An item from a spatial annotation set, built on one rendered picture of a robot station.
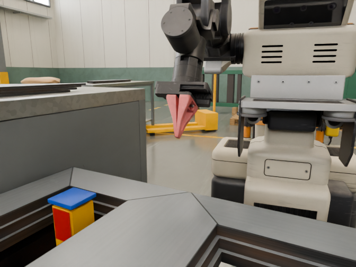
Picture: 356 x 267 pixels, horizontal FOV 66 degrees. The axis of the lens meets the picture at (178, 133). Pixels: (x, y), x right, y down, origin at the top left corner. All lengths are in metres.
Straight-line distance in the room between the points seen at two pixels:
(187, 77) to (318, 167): 0.47
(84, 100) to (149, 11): 10.49
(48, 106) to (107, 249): 0.42
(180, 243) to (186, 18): 0.36
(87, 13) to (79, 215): 12.18
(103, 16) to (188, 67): 11.66
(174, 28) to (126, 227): 0.33
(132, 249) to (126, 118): 0.61
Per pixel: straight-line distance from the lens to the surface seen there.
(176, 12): 0.51
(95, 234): 0.46
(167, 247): 0.42
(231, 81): 7.63
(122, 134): 0.95
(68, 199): 0.54
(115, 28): 11.84
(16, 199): 0.63
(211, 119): 5.24
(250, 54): 0.79
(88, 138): 0.84
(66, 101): 0.77
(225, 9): 0.71
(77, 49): 12.79
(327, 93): 0.78
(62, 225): 0.56
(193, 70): 0.53
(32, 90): 0.84
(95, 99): 0.84
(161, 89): 0.52
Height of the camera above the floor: 1.11
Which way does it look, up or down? 12 degrees down
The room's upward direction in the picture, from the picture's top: straight up
